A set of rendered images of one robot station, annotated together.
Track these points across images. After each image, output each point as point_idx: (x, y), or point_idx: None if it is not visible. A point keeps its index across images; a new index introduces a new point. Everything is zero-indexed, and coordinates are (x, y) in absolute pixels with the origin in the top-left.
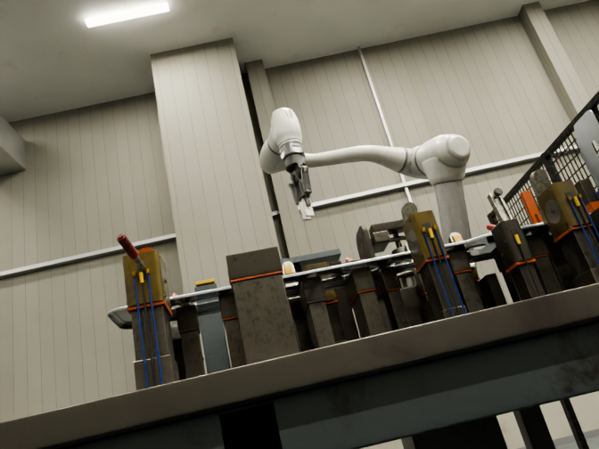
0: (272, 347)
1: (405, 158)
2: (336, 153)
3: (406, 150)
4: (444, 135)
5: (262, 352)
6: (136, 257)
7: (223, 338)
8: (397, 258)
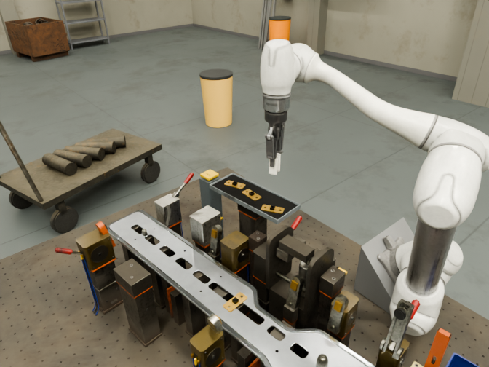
0: (133, 320)
1: (420, 143)
2: (347, 95)
3: (431, 133)
4: (431, 187)
5: (130, 317)
6: (72, 253)
7: None
8: (233, 314)
